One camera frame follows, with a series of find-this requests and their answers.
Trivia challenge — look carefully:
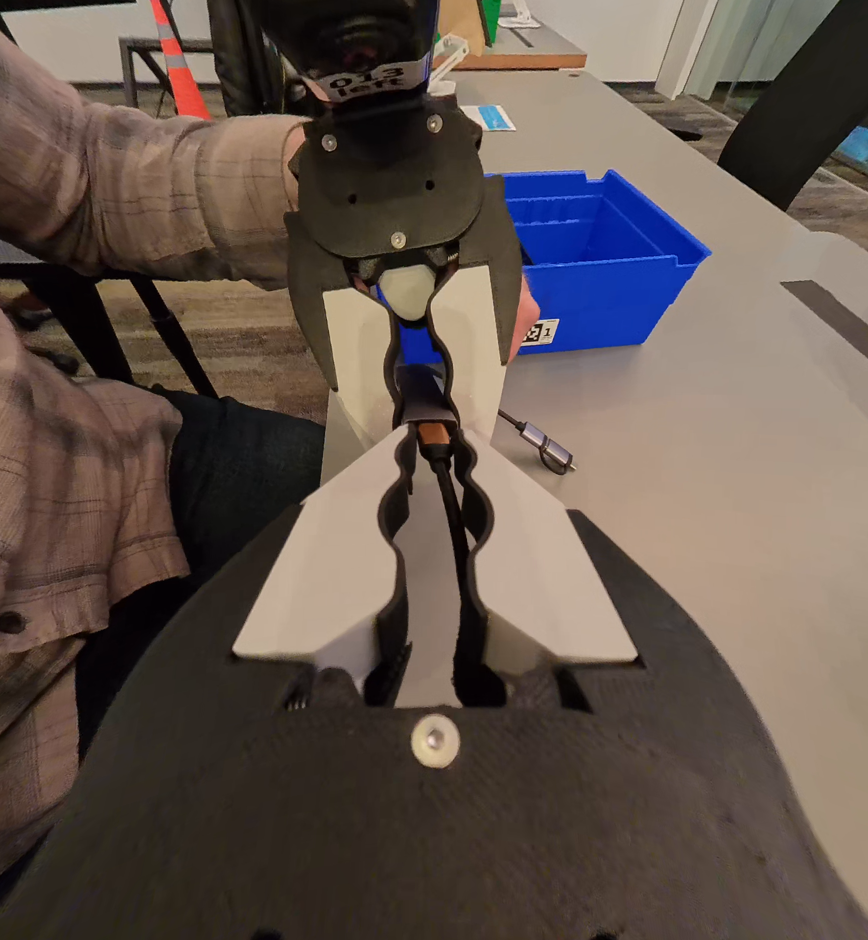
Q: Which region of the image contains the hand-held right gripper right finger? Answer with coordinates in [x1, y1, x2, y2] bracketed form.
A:
[460, 429, 639, 680]

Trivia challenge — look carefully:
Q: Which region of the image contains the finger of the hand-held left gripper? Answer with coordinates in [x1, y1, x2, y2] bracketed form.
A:
[322, 272, 407, 436]
[428, 259, 510, 442]

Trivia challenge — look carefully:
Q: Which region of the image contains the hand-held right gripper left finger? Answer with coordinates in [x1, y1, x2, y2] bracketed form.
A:
[231, 426, 414, 695]

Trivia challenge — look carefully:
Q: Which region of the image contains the braided cable copper plug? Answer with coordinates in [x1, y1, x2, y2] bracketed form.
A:
[413, 420, 508, 709]

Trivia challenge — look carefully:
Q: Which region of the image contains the black cable wide grey plug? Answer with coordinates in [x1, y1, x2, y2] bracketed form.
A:
[496, 408, 576, 476]

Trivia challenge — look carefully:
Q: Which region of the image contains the blue plastic bin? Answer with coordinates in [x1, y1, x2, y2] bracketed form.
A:
[375, 169, 712, 368]

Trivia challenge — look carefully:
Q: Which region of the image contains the person's left forearm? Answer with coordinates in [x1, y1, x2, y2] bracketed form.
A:
[0, 7, 313, 291]

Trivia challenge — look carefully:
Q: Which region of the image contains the white desk stand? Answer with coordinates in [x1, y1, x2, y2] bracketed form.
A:
[425, 35, 471, 96]

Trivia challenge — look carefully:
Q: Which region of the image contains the wooden board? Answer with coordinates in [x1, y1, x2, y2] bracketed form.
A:
[434, 18, 589, 72]

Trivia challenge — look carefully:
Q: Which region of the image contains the orange traffic cone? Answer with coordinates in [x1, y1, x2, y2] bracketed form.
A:
[147, 0, 213, 122]

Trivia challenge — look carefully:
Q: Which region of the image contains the black mesh office chair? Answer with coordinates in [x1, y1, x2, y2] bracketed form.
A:
[716, 0, 868, 214]

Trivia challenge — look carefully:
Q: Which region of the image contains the black chair frame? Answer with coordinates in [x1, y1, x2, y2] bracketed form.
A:
[0, 228, 218, 401]

